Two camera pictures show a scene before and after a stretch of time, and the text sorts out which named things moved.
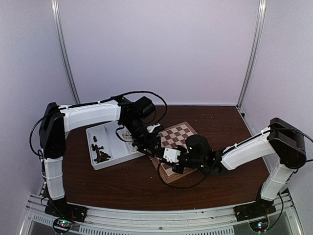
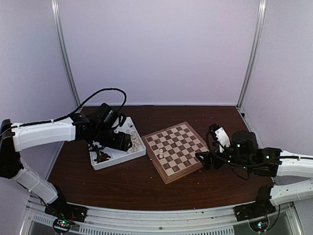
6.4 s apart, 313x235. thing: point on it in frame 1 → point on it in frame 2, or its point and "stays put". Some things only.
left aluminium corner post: (55, 12) stays put
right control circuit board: (260, 225) stays put
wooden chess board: (172, 137) stays put
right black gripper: (177, 170) → (207, 156)
